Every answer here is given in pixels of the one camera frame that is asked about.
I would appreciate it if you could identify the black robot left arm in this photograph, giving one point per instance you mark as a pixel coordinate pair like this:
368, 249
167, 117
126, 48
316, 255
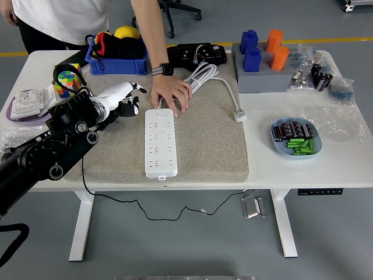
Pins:
43, 154

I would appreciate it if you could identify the black office chair base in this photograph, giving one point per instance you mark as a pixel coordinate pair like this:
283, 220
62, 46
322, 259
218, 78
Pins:
170, 26

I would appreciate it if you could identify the small green cell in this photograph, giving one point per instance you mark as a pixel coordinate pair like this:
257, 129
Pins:
295, 141
311, 145
305, 143
293, 145
300, 149
300, 153

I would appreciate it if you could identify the white wheeled cart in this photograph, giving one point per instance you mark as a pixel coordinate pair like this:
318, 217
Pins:
348, 7

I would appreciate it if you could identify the black wrist watch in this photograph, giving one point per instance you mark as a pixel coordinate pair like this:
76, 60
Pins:
166, 69

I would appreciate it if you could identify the white switch panel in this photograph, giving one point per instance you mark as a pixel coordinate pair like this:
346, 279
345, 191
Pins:
49, 97

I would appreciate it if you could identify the person's left hand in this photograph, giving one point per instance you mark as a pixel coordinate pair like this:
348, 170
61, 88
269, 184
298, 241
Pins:
169, 90

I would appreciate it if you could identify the black capacitor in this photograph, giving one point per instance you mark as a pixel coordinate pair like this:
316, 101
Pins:
315, 69
325, 82
318, 78

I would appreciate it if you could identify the grey-brown mat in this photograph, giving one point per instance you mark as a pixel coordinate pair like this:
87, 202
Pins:
204, 146

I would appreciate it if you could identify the person's left forearm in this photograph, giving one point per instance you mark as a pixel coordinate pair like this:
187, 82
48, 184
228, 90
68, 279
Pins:
150, 35

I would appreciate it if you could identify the empty clear plastic bag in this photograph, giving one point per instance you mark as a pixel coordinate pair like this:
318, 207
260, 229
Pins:
335, 122

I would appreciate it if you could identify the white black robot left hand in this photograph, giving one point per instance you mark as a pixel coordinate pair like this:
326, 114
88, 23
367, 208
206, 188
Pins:
116, 94

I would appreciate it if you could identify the black electronic device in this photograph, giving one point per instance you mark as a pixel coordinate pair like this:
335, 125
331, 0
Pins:
186, 55

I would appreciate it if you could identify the long black box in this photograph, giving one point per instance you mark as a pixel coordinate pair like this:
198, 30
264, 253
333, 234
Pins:
73, 58

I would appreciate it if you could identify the yellow ball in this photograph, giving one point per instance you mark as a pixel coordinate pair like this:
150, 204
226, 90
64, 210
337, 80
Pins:
126, 32

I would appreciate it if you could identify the grey block holder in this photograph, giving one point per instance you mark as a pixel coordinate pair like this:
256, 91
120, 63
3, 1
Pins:
262, 81

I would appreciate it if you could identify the clear bag of blue components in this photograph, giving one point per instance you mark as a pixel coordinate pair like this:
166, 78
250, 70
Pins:
341, 91

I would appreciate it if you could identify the blue plastic bin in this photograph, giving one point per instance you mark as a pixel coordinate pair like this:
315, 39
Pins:
116, 66

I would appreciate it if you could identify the white table leg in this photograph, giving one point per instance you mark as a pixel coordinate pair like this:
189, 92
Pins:
284, 224
81, 224

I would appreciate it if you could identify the purple tray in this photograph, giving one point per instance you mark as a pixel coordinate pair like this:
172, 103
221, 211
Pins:
23, 122

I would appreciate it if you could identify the blue bottle block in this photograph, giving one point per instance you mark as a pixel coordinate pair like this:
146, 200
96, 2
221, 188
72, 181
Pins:
248, 39
252, 59

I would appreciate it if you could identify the orange cylinder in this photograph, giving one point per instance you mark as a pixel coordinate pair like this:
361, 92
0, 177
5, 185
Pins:
279, 58
274, 39

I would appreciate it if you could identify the colourful puzzle cube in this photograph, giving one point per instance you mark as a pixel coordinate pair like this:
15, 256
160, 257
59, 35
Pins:
68, 80

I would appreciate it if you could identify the black cylinder cell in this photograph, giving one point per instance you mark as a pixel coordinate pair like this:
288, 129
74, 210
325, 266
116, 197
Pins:
307, 131
297, 129
277, 133
286, 130

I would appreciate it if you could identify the black desk control panel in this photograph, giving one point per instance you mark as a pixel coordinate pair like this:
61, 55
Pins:
320, 192

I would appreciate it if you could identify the light blue plate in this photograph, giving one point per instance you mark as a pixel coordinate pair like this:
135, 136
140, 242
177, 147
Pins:
279, 148

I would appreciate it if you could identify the metal foot pedal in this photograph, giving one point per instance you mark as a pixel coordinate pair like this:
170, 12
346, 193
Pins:
252, 208

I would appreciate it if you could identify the white power strip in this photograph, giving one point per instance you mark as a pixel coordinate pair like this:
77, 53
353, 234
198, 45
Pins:
161, 146

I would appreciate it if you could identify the black red fabric bag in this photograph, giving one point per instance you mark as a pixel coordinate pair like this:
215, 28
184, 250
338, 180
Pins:
122, 48

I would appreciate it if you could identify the person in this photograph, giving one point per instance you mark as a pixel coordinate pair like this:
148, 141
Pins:
58, 17

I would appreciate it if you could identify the person's right hand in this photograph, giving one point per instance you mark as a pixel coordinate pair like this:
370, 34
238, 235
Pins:
7, 11

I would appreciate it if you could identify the clear bag of metal nuts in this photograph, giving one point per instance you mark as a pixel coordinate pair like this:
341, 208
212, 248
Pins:
14, 138

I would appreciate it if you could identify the clear bag of metal parts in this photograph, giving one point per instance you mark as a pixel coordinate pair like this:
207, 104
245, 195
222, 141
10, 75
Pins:
300, 83

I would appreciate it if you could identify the clear bag of blue parts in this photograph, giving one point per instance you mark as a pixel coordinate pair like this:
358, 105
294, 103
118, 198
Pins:
301, 55

